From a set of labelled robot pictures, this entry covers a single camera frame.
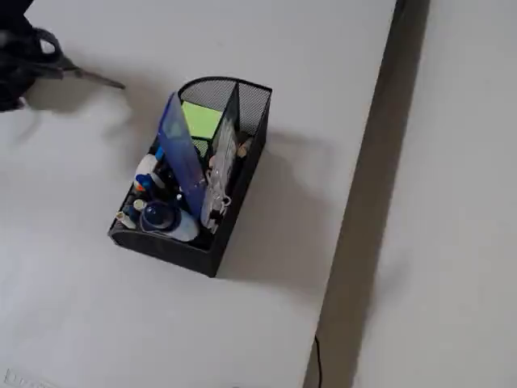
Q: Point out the black mesh desk organizer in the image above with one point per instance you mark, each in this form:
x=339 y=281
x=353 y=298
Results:
x=169 y=250

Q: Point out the orange capped glue stick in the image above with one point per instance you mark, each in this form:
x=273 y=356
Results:
x=140 y=187

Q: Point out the green sticky note pad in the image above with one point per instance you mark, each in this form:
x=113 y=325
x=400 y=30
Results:
x=200 y=119

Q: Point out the small blue clip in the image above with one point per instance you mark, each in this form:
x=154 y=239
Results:
x=143 y=179
x=159 y=153

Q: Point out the white marker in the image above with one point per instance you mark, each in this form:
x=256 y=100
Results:
x=125 y=219

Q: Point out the blue plastic ruler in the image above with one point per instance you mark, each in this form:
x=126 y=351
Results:
x=179 y=153

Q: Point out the beige eraser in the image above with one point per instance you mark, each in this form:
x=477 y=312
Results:
x=243 y=149

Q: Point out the dark blue glossy curved tool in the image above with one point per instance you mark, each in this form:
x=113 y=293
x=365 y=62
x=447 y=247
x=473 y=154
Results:
x=155 y=216

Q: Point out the white tape roll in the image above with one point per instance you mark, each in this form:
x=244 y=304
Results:
x=146 y=165

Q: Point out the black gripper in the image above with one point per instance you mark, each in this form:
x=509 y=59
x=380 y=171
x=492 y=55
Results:
x=18 y=77

